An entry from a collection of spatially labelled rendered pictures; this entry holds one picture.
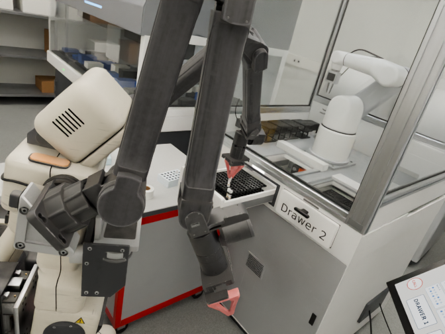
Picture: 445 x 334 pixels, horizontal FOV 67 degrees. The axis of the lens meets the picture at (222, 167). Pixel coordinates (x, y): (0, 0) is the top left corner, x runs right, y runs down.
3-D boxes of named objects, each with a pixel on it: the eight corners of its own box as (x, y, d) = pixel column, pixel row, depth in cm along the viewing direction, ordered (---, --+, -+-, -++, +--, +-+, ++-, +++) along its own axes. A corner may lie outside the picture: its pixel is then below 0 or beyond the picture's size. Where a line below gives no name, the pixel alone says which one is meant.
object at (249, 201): (218, 217, 133) (220, 203, 131) (183, 185, 150) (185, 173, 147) (283, 199, 159) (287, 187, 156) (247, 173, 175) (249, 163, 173)
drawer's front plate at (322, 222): (328, 249, 131) (337, 226, 127) (275, 210, 150) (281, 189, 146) (330, 248, 132) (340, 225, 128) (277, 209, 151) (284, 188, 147)
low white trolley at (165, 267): (112, 344, 165) (124, 216, 133) (71, 264, 205) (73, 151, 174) (206, 300, 201) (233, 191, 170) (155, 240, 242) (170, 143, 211)
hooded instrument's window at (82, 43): (133, 116, 197) (141, 35, 179) (49, 50, 314) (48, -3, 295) (265, 112, 270) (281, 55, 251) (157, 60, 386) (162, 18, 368)
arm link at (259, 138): (244, 112, 126) (253, 130, 122) (267, 114, 133) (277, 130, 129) (230, 133, 135) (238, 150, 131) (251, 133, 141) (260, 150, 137)
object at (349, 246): (348, 266, 127) (362, 235, 121) (197, 154, 194) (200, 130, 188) (437, 213, 188) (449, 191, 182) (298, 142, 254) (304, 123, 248)
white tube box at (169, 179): (167, 188, 160) (168, 181, 158) (157, 180, 164) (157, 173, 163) (187, 182, 169) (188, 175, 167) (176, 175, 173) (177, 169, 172)
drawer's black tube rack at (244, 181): (226, 207, 141) (230, 193, 138) (202, 186, 152) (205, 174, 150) (263, 197, 155) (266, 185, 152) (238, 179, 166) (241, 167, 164)
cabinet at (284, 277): (289, 397, 159) (350, 268, 126) (175, 261, 226) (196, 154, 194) (382, 316, 220) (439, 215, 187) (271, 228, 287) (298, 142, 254)
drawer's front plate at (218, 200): (216, 223, 132) (222, 199, 127) (177, 187, 151) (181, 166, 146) (219, 222, 133) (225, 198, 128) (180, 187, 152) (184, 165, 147)
